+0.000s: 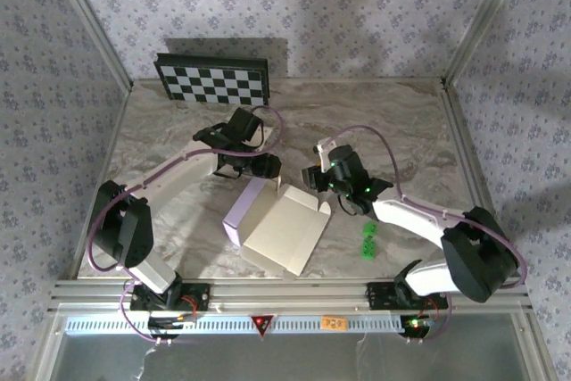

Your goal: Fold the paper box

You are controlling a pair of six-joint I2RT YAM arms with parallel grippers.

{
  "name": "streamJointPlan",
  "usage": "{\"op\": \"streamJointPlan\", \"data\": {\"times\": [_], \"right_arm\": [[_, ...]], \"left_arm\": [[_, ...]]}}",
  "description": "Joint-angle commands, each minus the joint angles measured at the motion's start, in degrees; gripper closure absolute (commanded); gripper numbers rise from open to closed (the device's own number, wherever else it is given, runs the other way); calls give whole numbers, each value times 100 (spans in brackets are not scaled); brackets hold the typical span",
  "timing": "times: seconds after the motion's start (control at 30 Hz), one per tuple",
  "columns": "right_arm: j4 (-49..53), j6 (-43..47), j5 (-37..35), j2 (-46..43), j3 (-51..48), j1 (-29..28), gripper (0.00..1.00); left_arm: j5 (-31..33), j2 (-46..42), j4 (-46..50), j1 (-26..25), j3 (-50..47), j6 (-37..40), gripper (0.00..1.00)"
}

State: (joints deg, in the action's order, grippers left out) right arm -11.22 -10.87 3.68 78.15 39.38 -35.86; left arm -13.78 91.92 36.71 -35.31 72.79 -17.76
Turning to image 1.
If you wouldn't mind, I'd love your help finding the grey lower frame panel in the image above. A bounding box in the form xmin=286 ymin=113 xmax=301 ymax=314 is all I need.
xmin=33 ymin=311 xmax=559 ymax=381

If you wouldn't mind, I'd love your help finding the black controller board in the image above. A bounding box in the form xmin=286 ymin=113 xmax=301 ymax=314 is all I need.
xmin=399 ymin=314 xmax=436 ymax=338
xmin=146 ymin=316 xmax=198 ymax=340

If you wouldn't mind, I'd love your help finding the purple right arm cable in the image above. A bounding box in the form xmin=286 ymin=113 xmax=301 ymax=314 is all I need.
xmin=319 ymin=125 xmax=530 ymax=345

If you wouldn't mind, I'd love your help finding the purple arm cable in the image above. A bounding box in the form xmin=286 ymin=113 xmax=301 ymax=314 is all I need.
xmin=86 ymin=105 xmax=286 ymax=346
xmin=319 ymin=125 xmax=530 ymax=345

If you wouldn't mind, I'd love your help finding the black and white checkerboard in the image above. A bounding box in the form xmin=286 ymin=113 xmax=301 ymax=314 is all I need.
xmin=153 ymin=53 xmax=270 ymax=108

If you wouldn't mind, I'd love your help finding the long aluminium frame rail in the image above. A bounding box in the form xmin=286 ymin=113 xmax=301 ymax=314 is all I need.
xmin=47 ymin=277 xmax=535 ymax=314

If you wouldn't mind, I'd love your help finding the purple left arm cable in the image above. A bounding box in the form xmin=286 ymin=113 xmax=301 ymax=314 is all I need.
xmin=86 ymin=105 xmax=286 ymax=346

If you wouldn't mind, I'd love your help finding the aluminium side rail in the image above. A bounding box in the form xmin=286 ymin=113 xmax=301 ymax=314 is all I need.
xmin=439 ymin=79 xmax=512 ymax=277
xmin=69 ymin=81 xmax=134 ymax=280

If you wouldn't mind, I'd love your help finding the aluminium frame post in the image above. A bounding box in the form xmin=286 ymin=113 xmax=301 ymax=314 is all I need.
xmin=42 ymin=0 xmax=135 ymax=90
xmin=440 ymin=0 xmax=534 ymax=87

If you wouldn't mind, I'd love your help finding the orange paper label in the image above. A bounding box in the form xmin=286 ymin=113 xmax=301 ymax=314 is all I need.
xmin=319 ymin=314 xmax=349 ymax=331

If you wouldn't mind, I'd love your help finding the grey slotted cable duct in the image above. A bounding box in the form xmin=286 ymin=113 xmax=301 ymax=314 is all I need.
xmin=65 ymin=314 xmax=441 ymax=336

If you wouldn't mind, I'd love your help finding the white and lilac paper box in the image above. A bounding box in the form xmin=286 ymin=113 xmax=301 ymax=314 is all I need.
xmin=221 ymin=175 xmax=333 ymax=277

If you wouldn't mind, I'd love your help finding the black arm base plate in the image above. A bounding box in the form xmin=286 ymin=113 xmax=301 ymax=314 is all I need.
xmin=366 ymin=280 xmax=449 ymax=311
xmin=128 ymin=281 xmax=211 ymax=312

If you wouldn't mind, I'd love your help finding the red triangle warning sticker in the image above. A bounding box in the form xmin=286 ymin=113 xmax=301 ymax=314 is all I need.
xmin=249 ymin=314 xmax=277 ymax=338

